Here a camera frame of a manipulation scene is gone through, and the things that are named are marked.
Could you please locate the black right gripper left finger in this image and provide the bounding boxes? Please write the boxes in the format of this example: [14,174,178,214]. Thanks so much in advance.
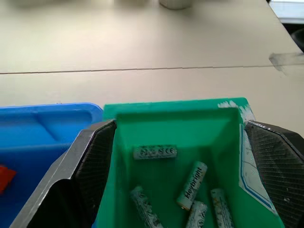
[9,119,117,228]

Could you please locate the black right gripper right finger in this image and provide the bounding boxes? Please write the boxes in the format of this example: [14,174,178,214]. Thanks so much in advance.
[244,120,304,228]

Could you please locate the blue plastic bin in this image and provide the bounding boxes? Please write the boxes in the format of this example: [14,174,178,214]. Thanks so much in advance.
[0,102,104,228]

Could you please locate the green plastic bin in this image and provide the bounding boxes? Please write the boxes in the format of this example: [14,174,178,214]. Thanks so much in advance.
[96,96,285,228]

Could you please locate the white label with blue border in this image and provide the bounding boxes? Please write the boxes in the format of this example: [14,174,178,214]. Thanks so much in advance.
[238,123,278,212]

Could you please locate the red object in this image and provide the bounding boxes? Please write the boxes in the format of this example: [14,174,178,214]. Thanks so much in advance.
[0,164,17,195]

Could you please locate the white patterned battery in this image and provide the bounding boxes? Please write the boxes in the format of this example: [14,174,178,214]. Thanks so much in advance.
[210,188,236,228]
[129,186,164,228]
[185,200,208,228]

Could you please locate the white battery with CE marks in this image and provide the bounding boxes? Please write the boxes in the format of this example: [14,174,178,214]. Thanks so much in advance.
[133,144,178,160]

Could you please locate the white Heybright battery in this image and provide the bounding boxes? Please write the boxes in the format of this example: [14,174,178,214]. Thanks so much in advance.
[176,161,208,211]

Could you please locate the clear tape strip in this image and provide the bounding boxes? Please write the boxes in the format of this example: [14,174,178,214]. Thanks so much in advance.
[268,51,304,76]

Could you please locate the white cylindrical container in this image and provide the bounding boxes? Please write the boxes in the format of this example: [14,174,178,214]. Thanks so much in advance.
[159,0,193,10]

